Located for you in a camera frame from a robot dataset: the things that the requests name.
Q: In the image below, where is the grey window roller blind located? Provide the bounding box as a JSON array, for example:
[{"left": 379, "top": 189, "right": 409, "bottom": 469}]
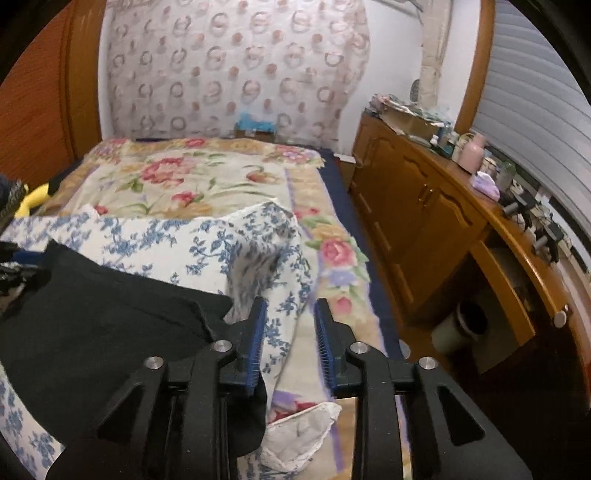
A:
[{"left": 473, "top": 1, "right": 590, "bottom": 229}]

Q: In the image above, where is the blue item on box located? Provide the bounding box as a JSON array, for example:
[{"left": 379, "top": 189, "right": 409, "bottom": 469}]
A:
[{"left": 235, "top": 112, "right": 276, "bottom": 134}]

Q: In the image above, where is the yellow plush toy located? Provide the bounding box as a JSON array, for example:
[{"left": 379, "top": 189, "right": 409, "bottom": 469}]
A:
[{"left": 14, "top": 183, "right": 51, "bottom": 218}]

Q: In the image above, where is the circle patterned lace curtain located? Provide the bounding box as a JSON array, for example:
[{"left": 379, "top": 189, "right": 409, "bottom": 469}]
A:
[{"left": 107, "top": 1, "right": 370, "bottom": 148}]

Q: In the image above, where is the black garment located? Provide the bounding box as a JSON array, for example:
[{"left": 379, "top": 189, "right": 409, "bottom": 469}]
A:
[{"left": 0, "top": 239, "right": 270, "bottom": 462}]

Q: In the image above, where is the dark patterned folded cloth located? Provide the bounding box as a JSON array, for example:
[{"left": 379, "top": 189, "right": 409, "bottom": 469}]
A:
[{"left": 0, "top": 175, "right": 27, "bottom": 232}]

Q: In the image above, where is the cardboard box with papers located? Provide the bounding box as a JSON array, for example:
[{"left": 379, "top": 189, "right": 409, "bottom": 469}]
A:
[{"left": 370, "top": 94, "right": 451, "bottom": 140}]

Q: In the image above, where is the beige tied side curtain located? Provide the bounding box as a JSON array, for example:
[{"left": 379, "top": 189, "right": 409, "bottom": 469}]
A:
[{"left": 419, "top": 0, "right": 453, "bottom": 109}]

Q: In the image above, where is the purple cloth pouch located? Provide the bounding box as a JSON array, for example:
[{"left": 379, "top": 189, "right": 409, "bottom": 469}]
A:
[{"left": 470, "top": 171, "right": 500, "bottom": 202}]

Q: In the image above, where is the wooden louvered wardrobe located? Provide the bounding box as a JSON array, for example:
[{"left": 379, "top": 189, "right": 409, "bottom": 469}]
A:
[{"left": 1, "top": 1, "right": 107, "bottom": 187}]

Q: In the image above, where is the blue floral white quilt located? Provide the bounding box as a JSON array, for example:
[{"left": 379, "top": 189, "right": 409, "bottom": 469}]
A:
[{"left": 3, "top": 202, "right": 341, "bottom": 479}]

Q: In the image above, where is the pink floral beige blanket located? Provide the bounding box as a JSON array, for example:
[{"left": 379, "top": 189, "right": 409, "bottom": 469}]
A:
[{"left": 36, "top": 136, "right": 412, "bottom": 480}]

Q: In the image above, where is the small white desk fan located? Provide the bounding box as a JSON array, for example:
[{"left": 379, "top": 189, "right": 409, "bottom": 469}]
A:
[{"left": 409, "top": 79, "right": 420, "bottom": 103}]

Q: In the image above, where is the long wooden sideboard cabinet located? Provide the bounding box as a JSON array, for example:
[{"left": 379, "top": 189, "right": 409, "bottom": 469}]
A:
[{"left": 352, "top": 114, "right": 590, "bottom": 476}]

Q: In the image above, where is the pink thermos jug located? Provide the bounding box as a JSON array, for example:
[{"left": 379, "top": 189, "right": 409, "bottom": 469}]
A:
[{"left": 458, "top": 133, "right": 486, "bottom": 174}]

